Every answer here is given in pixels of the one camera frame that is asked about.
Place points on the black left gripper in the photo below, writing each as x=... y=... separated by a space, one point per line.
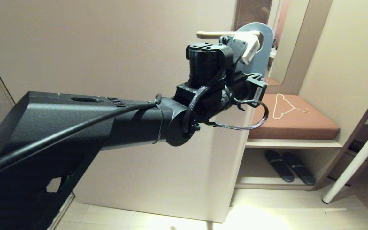
x=256 y=89

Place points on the grey do-not-disturb door sign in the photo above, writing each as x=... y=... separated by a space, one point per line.
x=265 y=54

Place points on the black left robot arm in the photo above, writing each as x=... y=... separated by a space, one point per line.
x=59 y=143

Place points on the beige door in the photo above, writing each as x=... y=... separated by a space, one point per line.
x=91 y=38

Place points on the brown seat cushion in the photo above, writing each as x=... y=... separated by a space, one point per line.
x=299 y=127

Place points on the black slipper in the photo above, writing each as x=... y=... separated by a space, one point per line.
x=279 y=167
x=299 y=169

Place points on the white table leg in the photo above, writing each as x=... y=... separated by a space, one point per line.
x=353 y=166

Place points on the grey marble threshold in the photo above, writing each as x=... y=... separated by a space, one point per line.
x=63 y=207

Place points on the black left camera bracket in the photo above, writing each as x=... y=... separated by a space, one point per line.
x=236 y=54

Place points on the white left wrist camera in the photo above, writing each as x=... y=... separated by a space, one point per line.
x=249 y=48

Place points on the wall mirror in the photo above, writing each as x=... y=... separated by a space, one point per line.
x=291 y=38

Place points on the brown mirror frame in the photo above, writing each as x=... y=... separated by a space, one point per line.
x=315 y=32

